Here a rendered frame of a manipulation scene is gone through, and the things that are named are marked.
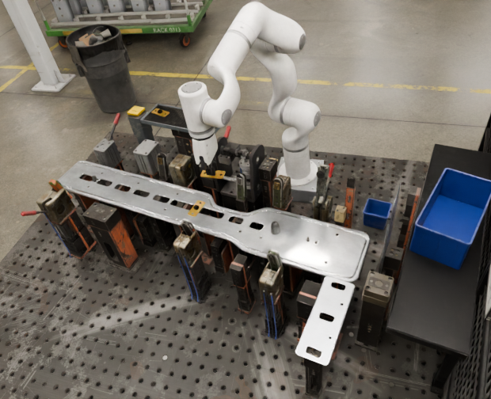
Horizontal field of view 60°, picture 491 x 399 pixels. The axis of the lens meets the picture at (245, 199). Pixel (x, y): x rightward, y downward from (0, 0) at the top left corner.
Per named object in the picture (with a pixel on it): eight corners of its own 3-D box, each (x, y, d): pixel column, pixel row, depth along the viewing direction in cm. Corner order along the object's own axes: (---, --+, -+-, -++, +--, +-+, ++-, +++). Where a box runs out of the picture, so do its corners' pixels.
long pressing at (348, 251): (47, 190, 188) (46, 188, 187) (81, 159, 202) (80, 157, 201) (355, 286, 137) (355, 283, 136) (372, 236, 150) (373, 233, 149)
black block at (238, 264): (233, 314, 167) (222, 271, 147) (245, 292, 174) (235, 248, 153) (251, 321, 164) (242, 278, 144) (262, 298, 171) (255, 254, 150)
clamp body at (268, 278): (258, 334, 160) (249, 283, 135) (271, 309, 167) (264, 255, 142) (280, 343, 156) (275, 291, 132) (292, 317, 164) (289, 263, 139)
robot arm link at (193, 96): (221, 120, 132) (198, 113, 136) (214, 83, 122) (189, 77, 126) (205, 135, 127) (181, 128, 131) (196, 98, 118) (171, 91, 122)
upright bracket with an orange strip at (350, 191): (340, 265, 177) (346, 177, 142) (340, 263, 178) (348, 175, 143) (346, 267, 176) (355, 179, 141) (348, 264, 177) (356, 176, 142)
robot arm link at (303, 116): (291, 132, 201) (286, 89, 183) (325, 142, 192) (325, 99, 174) (277, 148, 195) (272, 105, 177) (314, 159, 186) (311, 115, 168)
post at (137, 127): (150, 185, 227) (125, 116, 196) (158, 176, 232) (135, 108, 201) (162, 188, 224) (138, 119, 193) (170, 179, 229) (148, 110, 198)
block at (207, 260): (199, 261, 187) (184, 217, 167) (212, 240, 195) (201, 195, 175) (209, 264, 185) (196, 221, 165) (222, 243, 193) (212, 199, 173)
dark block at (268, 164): (266, 237, 193) (257, 168, 163) (272, 226, 197) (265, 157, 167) (276, 240, 191) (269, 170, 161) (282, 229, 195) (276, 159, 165)
